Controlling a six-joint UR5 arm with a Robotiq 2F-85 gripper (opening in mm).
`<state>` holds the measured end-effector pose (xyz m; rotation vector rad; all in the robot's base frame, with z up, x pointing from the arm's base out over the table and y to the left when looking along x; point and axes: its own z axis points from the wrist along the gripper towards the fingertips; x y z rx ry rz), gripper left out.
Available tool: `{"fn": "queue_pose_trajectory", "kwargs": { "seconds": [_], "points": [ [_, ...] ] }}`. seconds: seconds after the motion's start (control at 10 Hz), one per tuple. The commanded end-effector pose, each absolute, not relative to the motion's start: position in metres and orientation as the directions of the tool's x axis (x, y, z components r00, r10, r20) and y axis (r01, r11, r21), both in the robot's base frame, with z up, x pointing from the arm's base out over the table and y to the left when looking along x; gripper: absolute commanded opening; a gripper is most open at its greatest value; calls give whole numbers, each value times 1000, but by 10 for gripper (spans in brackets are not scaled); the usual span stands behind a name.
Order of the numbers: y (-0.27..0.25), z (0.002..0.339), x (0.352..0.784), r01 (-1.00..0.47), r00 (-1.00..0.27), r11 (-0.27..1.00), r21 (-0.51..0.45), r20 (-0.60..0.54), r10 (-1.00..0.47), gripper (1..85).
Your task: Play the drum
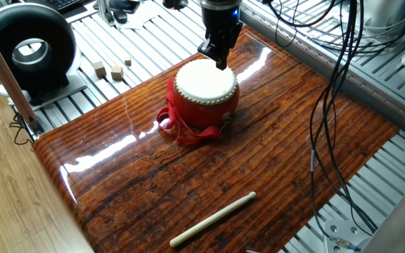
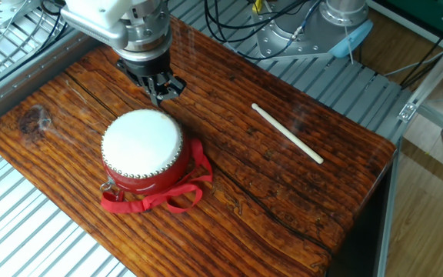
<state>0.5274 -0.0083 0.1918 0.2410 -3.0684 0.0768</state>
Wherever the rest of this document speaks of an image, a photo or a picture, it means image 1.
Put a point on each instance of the large wooden cube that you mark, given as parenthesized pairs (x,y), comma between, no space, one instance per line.
(99,69)

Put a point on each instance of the short aluminium post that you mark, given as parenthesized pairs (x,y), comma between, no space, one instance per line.
(104,12)

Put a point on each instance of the diagonal frame strut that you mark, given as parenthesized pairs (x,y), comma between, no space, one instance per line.
(5,77)

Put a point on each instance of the black smartphone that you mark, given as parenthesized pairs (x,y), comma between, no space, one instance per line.
(125,5)

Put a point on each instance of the silver pedestal with plate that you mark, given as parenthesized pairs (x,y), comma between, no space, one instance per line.
(382,14)

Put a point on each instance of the black computer mouse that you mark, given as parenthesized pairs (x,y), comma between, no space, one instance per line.
(120,16)

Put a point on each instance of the white paper sheet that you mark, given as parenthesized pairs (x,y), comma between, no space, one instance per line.
(142,17)

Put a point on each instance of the small black device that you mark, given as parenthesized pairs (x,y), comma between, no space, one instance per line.
(174,3)

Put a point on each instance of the black keyboard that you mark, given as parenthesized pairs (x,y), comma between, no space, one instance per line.
(63,3)

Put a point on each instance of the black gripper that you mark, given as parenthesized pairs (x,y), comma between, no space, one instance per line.
(220,21)

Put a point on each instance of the pale wooden drumstick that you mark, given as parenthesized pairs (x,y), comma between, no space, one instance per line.
(209,220)

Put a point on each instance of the medium wooden cube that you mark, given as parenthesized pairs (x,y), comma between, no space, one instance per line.
(117,73)

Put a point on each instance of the small wooden cube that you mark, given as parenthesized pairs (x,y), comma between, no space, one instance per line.
(128,61)

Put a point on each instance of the red drum white skin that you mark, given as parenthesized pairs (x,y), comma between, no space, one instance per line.
(206,109)

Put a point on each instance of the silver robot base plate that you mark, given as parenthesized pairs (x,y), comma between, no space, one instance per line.
(343,228)

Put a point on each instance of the glossy wood grain board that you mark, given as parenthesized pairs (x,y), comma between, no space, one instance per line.
(223,175)

